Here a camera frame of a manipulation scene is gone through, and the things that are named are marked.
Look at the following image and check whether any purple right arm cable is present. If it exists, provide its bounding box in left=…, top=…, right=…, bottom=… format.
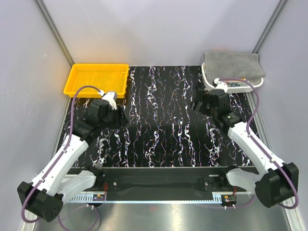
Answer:
left=214, top=77, right=299, bottom=209

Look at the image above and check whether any patterned folded towel in basket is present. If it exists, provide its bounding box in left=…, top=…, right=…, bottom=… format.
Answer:
left=226, top=81, right=246, bottom=88

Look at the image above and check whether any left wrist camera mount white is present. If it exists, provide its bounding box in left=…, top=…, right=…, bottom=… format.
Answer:
left=99, top=90, right=117, bottom=110

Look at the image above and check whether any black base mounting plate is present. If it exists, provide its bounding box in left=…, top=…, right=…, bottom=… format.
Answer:
left=76, top=167, right=247, bottom=202

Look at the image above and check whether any left small electronics board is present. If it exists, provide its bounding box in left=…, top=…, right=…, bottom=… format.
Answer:
left=93, top=194, right=105, bottom=201

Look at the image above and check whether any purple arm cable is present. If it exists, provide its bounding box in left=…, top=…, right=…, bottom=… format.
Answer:
left=214, top=77, right=299, bottom=209
left=21, top=85, right=106, bottom=231

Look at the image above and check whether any white slotted cable duct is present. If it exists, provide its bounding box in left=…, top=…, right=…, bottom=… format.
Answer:
left=68, top=193, right=94, bottom=203

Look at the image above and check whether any white perforated plastic basket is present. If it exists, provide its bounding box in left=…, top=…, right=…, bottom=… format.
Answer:
left=201, top=63, right=264, bottom=94

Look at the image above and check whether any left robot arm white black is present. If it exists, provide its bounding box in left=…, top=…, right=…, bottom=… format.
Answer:
left=17, top=99, right=128, bottom=222

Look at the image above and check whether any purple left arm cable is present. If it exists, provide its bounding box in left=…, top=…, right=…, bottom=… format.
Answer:
left=21, top=85, right=106, bottom=231

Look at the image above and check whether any small electronics board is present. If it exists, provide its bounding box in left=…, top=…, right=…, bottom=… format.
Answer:
left=93, top=194, right=105, bottom=201
left=222, top=194, right=237, bottom=205

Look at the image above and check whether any grey towel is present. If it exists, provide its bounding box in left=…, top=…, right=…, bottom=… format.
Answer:
left=204, top=51, right=266, bottom=80

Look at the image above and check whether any yellow plastic bin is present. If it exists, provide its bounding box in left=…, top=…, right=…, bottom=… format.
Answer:
left=64, top=64, right=129, bottom=99

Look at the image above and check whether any right small electronics board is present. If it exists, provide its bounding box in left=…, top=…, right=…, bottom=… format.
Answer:
left=222, top=194, right=237, bottom=205

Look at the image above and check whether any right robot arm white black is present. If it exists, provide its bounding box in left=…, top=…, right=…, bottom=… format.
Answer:
left=191, top=89, right=299, bottom=209

